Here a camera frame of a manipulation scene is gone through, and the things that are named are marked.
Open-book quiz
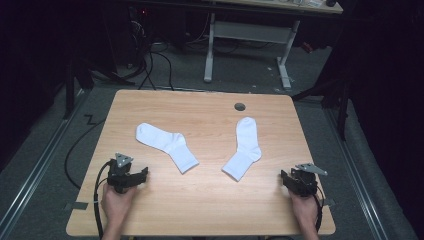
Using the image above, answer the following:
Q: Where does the bundle of black cables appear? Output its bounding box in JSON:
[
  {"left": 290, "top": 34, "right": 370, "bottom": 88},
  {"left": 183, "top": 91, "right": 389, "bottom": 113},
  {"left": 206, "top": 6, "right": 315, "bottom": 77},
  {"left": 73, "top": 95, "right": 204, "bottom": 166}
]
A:
[{"left": 128, "top": 19, "right": 175, "bottom": 92}]

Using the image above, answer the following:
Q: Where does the person's right hand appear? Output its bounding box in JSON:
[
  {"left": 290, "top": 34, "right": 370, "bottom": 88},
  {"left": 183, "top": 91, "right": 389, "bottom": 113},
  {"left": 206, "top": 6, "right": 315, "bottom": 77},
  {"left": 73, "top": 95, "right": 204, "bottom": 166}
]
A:
[{"left": 288, "top": 189, "right": 320, "bottom": 228}]

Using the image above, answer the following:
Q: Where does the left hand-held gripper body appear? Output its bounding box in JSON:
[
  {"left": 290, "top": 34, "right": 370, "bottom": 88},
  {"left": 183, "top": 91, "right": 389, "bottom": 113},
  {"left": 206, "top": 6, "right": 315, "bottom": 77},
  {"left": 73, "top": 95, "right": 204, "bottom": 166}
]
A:
[{"left": 106, "top": 152, "right": 144, "bottom": 195}]

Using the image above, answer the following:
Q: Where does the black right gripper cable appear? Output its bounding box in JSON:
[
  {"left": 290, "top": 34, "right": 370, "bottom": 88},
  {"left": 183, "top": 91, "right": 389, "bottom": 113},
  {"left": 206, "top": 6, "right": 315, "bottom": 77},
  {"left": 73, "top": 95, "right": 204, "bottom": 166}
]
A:
[{"left": 312, "top": 185, "right": 326, "bottom": 233}]

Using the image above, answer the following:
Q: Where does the person's left hand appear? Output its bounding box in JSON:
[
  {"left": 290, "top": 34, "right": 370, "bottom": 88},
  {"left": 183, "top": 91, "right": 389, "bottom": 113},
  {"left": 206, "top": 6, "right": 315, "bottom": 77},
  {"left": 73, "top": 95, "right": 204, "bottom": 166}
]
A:
[{"left": 100, "top": 182, "right": 138, "bottom": 228}]

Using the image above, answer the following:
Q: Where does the black floor cable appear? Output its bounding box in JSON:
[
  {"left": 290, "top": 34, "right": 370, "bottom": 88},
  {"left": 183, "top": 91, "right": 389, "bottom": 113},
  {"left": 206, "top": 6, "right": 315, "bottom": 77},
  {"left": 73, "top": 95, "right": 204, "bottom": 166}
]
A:
[{"left": 63, "top": 114, "right": 106, "bottom": 191}]

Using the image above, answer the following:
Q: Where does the black metal stand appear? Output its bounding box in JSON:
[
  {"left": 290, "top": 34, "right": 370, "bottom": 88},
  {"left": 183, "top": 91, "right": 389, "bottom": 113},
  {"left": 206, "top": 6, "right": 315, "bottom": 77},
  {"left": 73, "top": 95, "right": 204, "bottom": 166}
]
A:
[
  {"left": 62, "top": 58, "right": 136, "bottom": 120},
  {"left": 292, "top": 78, "right": 352, "bottom": 142}
]

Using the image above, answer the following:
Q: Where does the metal floor rail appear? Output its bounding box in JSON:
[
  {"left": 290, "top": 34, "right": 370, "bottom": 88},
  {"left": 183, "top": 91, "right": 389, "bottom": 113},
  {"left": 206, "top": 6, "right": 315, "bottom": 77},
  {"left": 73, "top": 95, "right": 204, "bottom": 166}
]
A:
[
  {"left": 0, "top": 89, "right": 88, "bottom": 236},
  {"left": 323, "top": 106, "right": 390, "bottom": 240}
]

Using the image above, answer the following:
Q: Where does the white-framed wooden desk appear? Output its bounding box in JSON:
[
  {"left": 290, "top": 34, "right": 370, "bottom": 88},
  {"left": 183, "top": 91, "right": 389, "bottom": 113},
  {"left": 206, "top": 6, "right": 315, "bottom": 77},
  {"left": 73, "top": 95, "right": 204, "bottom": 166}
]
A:
[{"left": 202, "top": 0, "right": 344, "bottom": 91}]

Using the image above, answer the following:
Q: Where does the dark computer tower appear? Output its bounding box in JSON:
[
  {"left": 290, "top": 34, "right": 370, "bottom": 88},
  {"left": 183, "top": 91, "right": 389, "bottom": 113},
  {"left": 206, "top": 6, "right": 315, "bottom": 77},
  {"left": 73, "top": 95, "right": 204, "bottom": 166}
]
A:
[{"left": 127, "top": 5, "right": 152, "bottom": 69}]

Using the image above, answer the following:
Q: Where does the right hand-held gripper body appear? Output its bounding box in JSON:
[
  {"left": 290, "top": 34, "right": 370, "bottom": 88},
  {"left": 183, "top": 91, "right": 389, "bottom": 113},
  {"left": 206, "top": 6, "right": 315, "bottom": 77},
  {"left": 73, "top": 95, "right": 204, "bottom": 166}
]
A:
[{"left": 289, "top": 162, "right": 329, "bottom": 198}]

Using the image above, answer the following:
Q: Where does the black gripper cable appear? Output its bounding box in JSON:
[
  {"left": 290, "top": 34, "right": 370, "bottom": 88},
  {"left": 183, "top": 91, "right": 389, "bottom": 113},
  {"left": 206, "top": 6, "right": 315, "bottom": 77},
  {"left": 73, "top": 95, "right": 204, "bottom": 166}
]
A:
[
  {"left": 92, "top": 159, "right": 115, "bottom": 240},
  {"left": 312, "top": 185, "right": 326, "bottom": 233}
]

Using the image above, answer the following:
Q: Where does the white sock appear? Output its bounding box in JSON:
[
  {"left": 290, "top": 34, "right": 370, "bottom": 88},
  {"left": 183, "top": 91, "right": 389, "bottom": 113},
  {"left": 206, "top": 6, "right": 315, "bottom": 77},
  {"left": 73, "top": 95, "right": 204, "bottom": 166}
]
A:
[
  {"left": 135, "top": 122, "right": 200, "bottom": 175},
  {"left": 221, "top": 116, "right": 263, "bottom": 183}
]

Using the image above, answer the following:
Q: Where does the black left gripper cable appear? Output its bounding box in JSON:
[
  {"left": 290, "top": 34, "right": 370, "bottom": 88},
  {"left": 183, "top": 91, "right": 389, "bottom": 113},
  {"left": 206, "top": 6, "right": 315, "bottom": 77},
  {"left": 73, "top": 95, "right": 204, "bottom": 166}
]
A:
[{"left": 92, "top": 159, "right": 115, "bottom": 240}]

